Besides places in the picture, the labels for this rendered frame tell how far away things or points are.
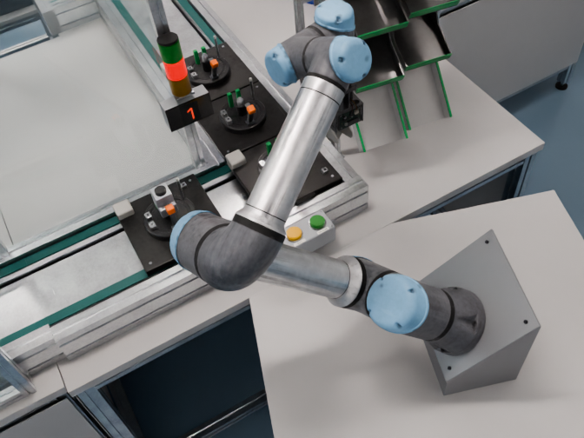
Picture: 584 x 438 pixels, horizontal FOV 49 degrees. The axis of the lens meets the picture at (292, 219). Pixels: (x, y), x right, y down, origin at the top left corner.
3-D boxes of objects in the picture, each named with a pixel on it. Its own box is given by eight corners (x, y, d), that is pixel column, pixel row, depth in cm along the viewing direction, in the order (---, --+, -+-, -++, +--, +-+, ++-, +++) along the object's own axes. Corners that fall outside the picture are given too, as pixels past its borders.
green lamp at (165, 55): (186, 59, 151) (182, 42, 147) (167, 67, 150) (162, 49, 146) (177, 48, 154) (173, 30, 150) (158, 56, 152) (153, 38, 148)
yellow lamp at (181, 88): (195, 91, 159) (190, 76, 155) (175, 99, 157) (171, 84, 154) (186, 81, 161) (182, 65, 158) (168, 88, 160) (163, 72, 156)
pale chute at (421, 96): (445, 117, 185) (452, 116, 181) (403, 130, 183) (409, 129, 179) (420, 21, 181) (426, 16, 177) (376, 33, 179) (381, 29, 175)
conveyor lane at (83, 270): (341, 201, 186) (341, 178, 178) (63, 341, 164) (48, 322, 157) (293, 142, 202) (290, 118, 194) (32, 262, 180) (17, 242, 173)
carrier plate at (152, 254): (232, 235, 170) (230, 229, 168) (148, 276, 164) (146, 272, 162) (195, 177, 183) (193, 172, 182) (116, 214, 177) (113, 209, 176)
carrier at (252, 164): (342, 182, 178) (341, 150, 168) (266, 220, 172) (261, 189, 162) (298, 130, 192) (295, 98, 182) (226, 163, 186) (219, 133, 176)
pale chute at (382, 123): (402, 138, 181) (408, 138, 177) (359, 152, 179) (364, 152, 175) (374, 40, 178) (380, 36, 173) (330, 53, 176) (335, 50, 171)
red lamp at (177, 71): (190, 76, 155) (186, 59, 151) (171, 83, 153) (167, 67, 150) (182, 64, 158) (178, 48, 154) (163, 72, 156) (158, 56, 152)
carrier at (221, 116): (298, 129, 192) (295, 98, 182) (226, 163, 186) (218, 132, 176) (260, 85, 205) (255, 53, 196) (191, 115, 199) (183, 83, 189)
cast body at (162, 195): (178, 211, 166) (173, 194, 161) (162, 218, 165) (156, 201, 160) (166, 190, 171) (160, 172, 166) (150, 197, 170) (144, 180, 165)
